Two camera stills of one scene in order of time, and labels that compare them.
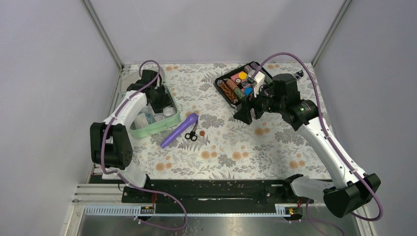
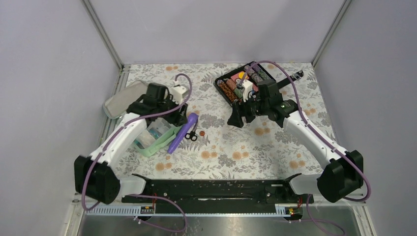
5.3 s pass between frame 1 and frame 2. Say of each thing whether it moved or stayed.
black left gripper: moved
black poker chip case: stayed
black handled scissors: stayed
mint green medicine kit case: moved
